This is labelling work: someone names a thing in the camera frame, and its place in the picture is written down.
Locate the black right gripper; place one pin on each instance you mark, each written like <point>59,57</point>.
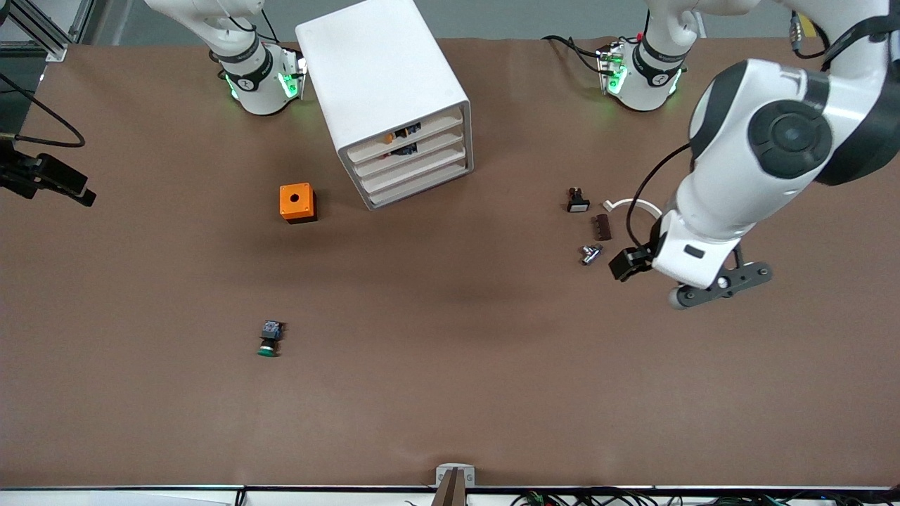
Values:
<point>21,173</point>

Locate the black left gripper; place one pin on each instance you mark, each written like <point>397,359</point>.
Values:
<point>628,261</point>

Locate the white plastic drawer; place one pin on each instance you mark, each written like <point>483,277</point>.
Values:
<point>422,169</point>
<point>436,150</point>
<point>439,129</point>
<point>422,185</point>

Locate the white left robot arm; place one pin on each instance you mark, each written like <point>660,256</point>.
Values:
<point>731,176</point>

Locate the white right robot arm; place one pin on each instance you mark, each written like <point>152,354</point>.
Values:
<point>260,91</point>

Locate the white drawer cabinet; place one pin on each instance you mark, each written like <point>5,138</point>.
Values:
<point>380,70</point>

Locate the silver metal connector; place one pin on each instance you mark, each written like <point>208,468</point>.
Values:
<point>590,254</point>

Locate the brown terminal block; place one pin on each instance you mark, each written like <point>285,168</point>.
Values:
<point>603,228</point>

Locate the orange black small component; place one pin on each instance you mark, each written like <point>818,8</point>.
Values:
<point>404,131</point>

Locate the brown pole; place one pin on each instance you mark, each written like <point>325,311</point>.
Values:
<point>450,492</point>

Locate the white curved plastic bracket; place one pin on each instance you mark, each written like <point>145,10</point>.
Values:
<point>610,206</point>

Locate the black white rectangular switch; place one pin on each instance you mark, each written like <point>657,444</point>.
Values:
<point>578,204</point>

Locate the aluminium frame profile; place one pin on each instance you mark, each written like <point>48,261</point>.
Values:
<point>42,35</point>

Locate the orange button enclosure box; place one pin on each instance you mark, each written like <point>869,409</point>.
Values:
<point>295,200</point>

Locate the green push button switch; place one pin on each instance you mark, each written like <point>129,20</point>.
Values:
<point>270,332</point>

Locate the grey metal bracket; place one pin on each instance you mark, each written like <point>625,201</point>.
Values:
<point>443,472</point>

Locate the white table edge rail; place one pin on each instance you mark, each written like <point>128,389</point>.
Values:
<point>140,497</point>

